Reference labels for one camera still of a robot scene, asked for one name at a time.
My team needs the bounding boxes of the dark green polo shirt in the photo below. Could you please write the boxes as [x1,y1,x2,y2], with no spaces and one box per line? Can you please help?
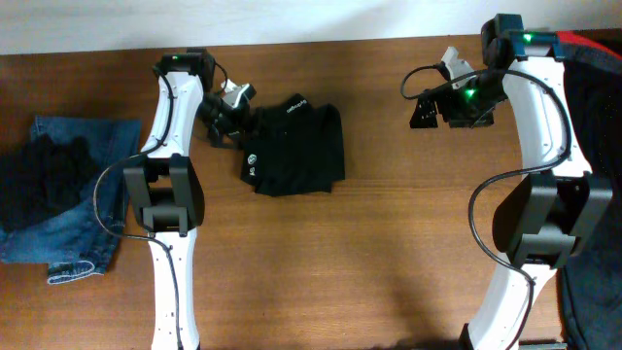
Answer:
[240,93,346,197]

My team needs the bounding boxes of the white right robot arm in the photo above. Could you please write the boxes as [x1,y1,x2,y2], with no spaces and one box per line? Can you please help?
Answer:
[415,57,613,349]

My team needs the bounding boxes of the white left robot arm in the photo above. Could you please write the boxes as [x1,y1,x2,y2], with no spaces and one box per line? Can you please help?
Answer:
[123,71,256,349]

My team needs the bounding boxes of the blue denim jeans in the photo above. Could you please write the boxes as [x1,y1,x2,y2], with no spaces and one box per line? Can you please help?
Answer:
[1,116,142,285]

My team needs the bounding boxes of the black crumpled garment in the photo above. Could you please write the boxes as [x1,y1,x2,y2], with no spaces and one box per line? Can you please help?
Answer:
[1,134,99,232]

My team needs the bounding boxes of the black bag with red trim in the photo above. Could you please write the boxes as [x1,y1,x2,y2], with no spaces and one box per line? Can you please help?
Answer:
[558,31,621,349]

